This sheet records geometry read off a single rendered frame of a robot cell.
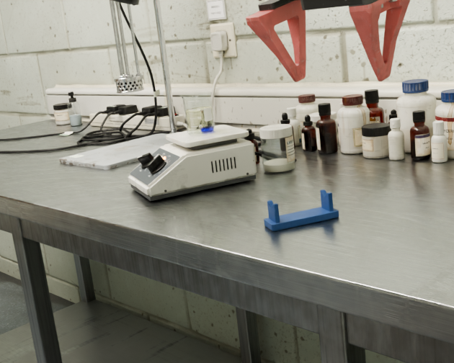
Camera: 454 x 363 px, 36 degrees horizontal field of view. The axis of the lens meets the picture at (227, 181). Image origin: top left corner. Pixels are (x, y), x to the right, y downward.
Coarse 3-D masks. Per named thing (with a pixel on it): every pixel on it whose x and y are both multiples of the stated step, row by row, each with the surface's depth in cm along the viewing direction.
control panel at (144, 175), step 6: (162, 150) 123; (162, 156) 120; (168, 156) 119; (174, 156) 117; (168, 162) 116; (138, 168) 123; (132, 174) 122; (138, 174) 120; (144, 174) 119; (150, 174) 117; (156, 174) 115; (144, 180) 116; (150, 180) 114
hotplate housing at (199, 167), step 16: (176, 144) 125; (208, 144) 118; (224, 144) 119; (240, 144) 118; (192, 160) 115; (208, 160) 116; (224, 160) 117; (240, 160) 118; (128, 176) 124; (160, 176) 114; (176, 176) 114; (192, 176) 116; (208, 176) 117; (224, 176) 118; (240, 176) 119; (144, 192) 115; (160, 192) 114; (176, 192) 115
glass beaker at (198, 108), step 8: (184, 96) 122; (192, 96) 118; (200, 96) 118; (208, 96) 119; (184, 104) 120; (192, 104) 119; (200, 104) 119; (208, 104) 119; (184, 112) 121; (192, 112) 119; (200, 112) 119; (208, 112) 120; (192, 120) 119; (200, 120) 119; (208, 120) 120; (192, 128) 120; (200, 128) 120; (208, 128) 120
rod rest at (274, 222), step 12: (324, 192) 96; (276, 204) 92; (324, 204) 96; (276, 216) 92; (288, 216) 95; (300, 216) 94; (312, 216) 93; (324, 216) 94; (336, 216) 95; (276, 228) 92
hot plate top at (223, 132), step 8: (216, 128) 125; (224, 128) 124; (232, 128) 123; (168, 136) 123; (176, 136) 122; (184, 136) 121; (192, 136) 120; (200, 136) 119; (208, 136) 118; (216, 136) 117; (224, 136) 117; (232, 136) 118; (240, 136) 118; (184, 144) 115; (192, 144) 115; (200, 144) 116
